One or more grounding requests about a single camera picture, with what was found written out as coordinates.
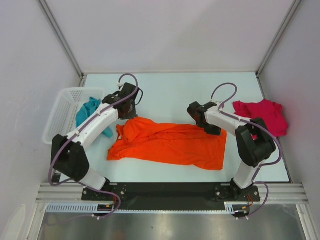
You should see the orange t-shirt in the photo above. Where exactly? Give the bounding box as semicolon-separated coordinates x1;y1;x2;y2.
107;117;227;171

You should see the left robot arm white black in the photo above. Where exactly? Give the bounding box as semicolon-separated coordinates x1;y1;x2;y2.
49;82;139;200

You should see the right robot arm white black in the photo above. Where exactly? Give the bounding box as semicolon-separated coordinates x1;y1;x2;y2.
187;101;276;201

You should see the teal t-shirt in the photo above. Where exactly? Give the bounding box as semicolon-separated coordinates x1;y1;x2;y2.
75;97;102;128

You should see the white plastic basket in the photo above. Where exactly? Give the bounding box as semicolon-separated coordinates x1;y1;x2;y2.
42;87;105;145

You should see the magenta folded t-shirt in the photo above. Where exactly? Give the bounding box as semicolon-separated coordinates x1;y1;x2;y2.
232;99;289;137

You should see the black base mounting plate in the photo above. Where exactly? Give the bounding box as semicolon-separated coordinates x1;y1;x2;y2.
82;182;261;211

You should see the white slotted cable duct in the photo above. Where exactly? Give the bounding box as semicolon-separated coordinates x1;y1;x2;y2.
46;203;235;214

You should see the aluminium frame rail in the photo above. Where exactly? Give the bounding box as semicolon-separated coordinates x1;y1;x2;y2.
35;183;309;204

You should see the left corner frame post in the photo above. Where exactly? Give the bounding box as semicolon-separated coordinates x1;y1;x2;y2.
36;0;84;79

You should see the corner frame post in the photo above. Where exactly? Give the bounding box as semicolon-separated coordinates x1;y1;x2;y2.
36;0;84;79
255;0;303;78

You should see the right corner frame post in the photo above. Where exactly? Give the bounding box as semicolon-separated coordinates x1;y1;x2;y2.
255;0;303;78

